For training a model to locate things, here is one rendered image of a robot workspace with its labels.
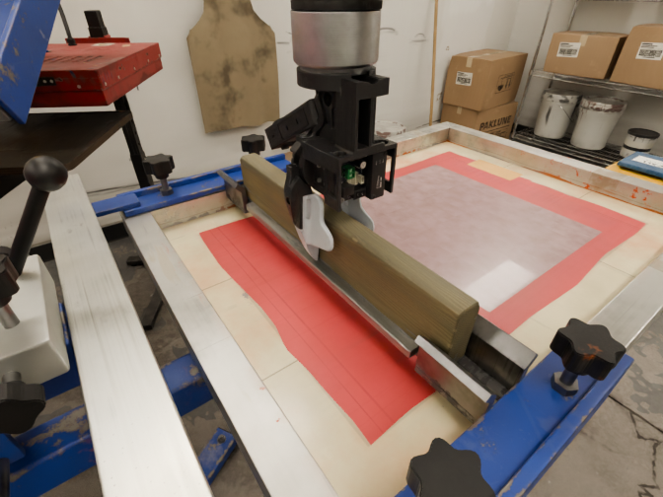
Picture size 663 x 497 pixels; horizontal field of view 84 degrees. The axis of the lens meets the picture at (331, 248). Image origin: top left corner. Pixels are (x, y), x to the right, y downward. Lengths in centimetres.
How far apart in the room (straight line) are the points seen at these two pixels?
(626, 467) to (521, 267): 119
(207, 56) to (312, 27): 209
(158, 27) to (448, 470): 233
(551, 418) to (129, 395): 31
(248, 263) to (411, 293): 27
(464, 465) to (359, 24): 31
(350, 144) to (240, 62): 218
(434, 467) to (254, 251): 40
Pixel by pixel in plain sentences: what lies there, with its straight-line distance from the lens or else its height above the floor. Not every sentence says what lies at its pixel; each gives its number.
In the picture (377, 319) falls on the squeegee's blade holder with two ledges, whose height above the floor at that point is 100.
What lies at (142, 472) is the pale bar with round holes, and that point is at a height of 104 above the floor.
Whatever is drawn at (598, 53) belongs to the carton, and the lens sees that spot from 371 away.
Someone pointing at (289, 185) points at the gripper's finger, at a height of 111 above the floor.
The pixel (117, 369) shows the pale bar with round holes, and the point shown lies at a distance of 33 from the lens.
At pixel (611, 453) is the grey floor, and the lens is 169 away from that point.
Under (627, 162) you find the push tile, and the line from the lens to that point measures 102.
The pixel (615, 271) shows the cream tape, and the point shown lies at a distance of 64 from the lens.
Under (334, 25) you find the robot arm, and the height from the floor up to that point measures 125.
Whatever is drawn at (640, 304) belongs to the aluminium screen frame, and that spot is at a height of 99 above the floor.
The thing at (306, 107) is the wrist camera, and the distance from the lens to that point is 38.
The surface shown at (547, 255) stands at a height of 95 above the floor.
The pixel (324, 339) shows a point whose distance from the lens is 42.
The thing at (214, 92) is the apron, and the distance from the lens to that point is 243.
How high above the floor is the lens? 127
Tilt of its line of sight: 35 degrees down
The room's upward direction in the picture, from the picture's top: straight up
